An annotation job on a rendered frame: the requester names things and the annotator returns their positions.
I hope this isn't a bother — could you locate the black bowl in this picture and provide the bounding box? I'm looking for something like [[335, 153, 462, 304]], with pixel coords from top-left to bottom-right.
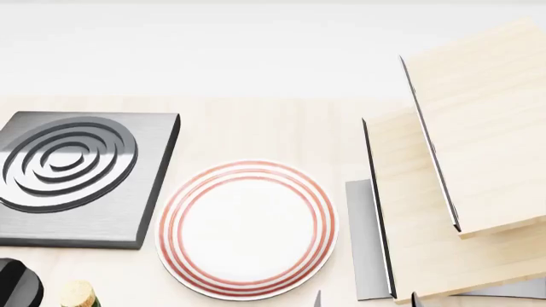
[[0, 257, 45, 307]]

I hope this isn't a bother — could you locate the grey flat stove burner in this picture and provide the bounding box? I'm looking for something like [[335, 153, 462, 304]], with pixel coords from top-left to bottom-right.
[[0, 110, 182, 251]]

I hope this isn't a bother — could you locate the white plate with red rings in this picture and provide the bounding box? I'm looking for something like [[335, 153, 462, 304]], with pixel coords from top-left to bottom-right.
[[154, 159, 340, 302]]

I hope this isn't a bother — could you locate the light wooden cabinet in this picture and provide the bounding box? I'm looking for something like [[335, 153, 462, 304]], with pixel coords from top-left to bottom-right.
[[344, 17, 546, 304]]

